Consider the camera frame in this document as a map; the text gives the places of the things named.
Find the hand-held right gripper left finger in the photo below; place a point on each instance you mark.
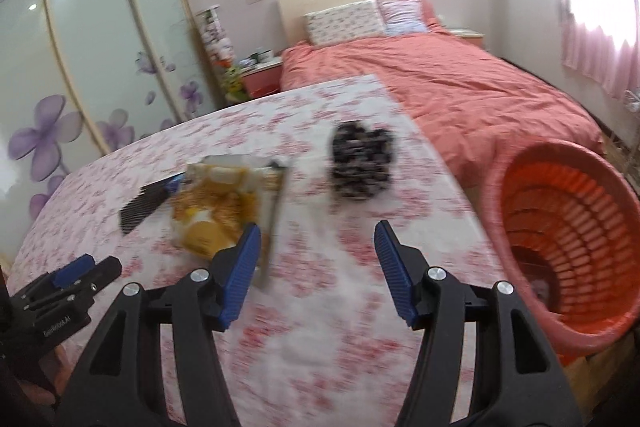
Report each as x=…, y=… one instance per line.
x=242, y=267

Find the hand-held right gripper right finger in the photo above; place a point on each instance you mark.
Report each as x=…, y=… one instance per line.
x=392, y=262

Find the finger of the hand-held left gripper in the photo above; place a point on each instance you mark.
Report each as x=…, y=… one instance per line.
x=75, y=269
x=102, y=274

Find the yellow snack bag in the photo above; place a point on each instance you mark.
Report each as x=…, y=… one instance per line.
x=215, y=202

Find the black floral wrapper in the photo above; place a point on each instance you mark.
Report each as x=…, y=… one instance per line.
x=360, y=162

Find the orange plastic basket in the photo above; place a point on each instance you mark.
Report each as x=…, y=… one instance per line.
x=575, y=232

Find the pink floral tablecloth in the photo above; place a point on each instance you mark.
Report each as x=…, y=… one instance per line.
x=325, y=357

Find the pink nightstand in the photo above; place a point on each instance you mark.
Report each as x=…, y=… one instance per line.
x=467, y=34
x=262, y=82

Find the bed with coral duvet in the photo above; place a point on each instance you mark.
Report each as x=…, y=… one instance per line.
x=450, y=82

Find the plush toy holder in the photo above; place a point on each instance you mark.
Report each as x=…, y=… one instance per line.
x=217, y=37

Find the glass wardrobe with purple flowers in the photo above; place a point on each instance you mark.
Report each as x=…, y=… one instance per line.
x=100, y=32

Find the white floral pillow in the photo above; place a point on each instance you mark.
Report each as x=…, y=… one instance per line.
x=345, y=22

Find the pink striped pillow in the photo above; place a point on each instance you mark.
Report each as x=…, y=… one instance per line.
x=405, y=14

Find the pink curtain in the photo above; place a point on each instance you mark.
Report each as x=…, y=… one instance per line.
x=600, y=47

